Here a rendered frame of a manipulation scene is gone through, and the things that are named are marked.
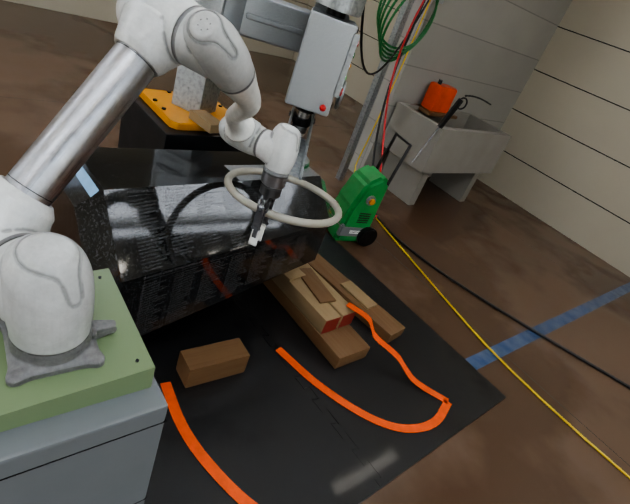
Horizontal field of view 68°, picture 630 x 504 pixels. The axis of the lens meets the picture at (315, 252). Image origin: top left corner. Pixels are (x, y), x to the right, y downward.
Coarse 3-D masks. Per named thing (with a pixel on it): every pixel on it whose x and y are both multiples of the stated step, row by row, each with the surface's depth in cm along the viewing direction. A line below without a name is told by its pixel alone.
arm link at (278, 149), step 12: (264, 132) 153; (276, 132) 150; (288, 132) 149; (264, 144) 152; (276, 144) 150; (288, 144) 150; (264, 156) 153; (276, 156) 151; (288, 156) 152; (276, 168) 154; (288, 168) 155
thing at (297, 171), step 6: (294, 108) 239; (312, 114) 243; (312, 120) 237; (312, 126) 233; (300, 144) 228; (306, 144) 222; (300, 150) 225; (306, 150) 219; (300, 156) 222; (300, 162) 219; (294, 168) 214; (300, 168) 214; (294, 174) 212; (300, 174) 206
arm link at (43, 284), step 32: (0, 256) 87; (32, 256) 83; (64, 256) 86; (0, 288) 85; (32, 288) 83; (64, 288) 86; (32, 320) 86; (64, 320) 88; (32, 352) 92; (64, 352) 94
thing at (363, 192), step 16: (400, 160) 341; (352, 176) 357; (368, 176) 348; (384, 176) 348; (352, 192) 351; (368, 192) 344; (384, 192) 350; (352, 208) 351; (368, 208) 354; (336, 224) 361; (352, 224) 358; (368, 224) 365; (352, 240) 373; (368, 240) 369
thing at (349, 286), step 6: (348, 282) 303; (348, 288) 297; (354, 288) 300; (354, 294) 294; (360, 294) 296; (366, 294) 299; (360, 300) 291; (366, 300) 293; (372, 300) 295; (366, 306) 288; (372, 306) 290
